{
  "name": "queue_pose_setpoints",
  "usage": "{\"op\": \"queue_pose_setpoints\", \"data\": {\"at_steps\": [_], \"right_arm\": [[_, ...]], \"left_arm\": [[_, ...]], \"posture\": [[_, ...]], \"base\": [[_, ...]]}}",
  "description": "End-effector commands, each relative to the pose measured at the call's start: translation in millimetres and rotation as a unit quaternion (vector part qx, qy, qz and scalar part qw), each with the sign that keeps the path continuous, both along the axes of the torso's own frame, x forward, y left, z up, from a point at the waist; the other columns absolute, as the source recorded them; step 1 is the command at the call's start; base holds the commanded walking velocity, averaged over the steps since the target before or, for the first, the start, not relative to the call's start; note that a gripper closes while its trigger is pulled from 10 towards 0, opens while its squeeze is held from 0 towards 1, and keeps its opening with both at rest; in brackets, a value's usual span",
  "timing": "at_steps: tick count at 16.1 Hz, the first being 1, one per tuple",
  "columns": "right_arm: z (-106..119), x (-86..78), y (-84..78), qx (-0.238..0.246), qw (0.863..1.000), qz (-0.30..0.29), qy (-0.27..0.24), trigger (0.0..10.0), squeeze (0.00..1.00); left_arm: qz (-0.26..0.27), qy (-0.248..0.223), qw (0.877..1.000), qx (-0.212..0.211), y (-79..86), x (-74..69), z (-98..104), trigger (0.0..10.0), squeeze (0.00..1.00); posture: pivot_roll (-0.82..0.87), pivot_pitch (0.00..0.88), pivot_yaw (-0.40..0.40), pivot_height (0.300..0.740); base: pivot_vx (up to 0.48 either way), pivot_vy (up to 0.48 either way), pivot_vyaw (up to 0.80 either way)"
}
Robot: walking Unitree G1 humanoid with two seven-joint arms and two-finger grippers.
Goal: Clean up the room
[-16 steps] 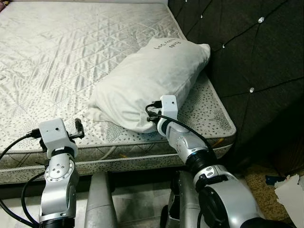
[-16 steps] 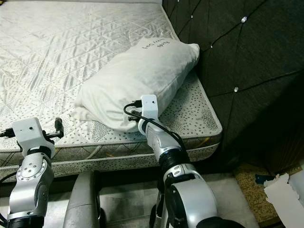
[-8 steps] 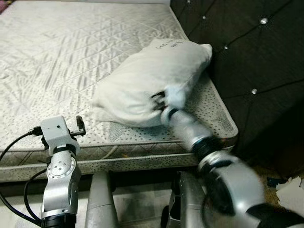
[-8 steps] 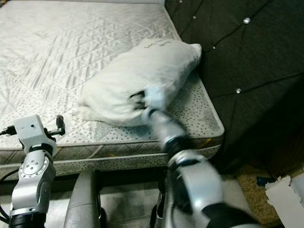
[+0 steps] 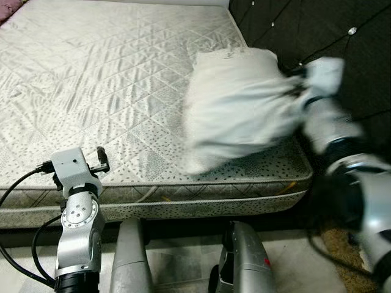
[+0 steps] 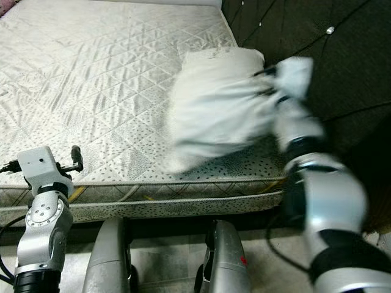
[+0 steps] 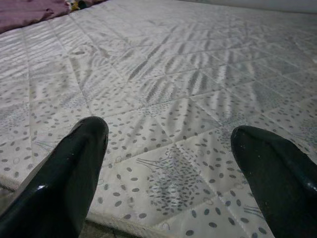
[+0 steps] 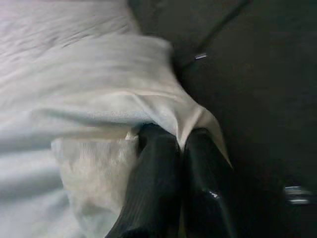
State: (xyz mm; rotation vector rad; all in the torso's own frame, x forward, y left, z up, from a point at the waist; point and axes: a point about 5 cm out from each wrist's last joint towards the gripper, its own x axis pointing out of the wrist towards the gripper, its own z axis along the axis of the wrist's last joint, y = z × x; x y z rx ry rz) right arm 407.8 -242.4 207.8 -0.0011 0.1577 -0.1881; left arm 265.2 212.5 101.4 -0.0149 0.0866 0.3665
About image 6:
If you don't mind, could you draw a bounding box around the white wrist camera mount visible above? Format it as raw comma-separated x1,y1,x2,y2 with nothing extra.
16,146,71,196
275,57,313,101

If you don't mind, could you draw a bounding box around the silver right robot leg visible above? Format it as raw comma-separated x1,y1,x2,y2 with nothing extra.
194,219,251,293

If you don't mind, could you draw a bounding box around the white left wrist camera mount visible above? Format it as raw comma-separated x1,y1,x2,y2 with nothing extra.
16,146,71,196

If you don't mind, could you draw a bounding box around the silver left robot leg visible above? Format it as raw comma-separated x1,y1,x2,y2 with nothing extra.
82,217,138,293

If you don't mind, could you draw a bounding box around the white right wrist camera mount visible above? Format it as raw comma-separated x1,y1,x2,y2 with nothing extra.
275,57,313,101

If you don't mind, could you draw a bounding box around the white quilted mattress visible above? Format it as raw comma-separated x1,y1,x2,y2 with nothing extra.
0,0,291,223

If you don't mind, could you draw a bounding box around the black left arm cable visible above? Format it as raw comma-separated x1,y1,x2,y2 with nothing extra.
0,160,31,284

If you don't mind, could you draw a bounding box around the silver robot leg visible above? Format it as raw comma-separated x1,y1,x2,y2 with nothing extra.
194,219,251,293
82,217,138,293

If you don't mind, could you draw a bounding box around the dark tufted headboard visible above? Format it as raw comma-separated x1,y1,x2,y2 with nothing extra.
222,0,391,233

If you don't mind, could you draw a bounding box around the white pillow with tree logo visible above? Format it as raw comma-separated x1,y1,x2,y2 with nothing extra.
165,48,282,175

